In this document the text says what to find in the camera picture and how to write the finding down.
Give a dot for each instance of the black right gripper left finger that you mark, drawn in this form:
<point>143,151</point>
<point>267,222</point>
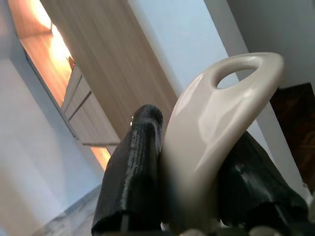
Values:
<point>134,177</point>

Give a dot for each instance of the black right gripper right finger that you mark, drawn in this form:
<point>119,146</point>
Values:
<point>256,189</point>

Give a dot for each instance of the light wood drawer cabinet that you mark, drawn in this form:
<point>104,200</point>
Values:
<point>86,115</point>

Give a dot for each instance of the dark wooden staircase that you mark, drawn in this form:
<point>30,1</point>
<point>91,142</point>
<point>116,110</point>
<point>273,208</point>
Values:
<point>296,118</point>

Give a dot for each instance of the light wood door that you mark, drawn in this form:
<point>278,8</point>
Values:
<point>108,64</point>

